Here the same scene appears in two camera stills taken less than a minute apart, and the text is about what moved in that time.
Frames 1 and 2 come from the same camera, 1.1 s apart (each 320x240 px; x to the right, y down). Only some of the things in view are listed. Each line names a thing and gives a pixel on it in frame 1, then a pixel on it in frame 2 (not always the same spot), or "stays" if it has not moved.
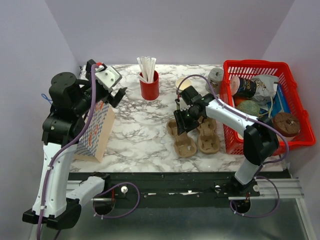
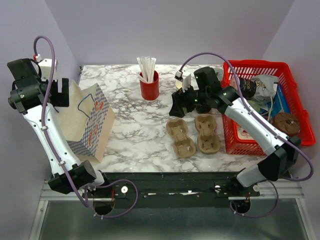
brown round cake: [287, 124] stays
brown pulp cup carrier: [185, 145] stays
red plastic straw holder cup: [150, 91] stays
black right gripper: [178, 115] to [179, 99]
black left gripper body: [107, 95] to [59, 98]
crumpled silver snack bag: [265, 89] stays
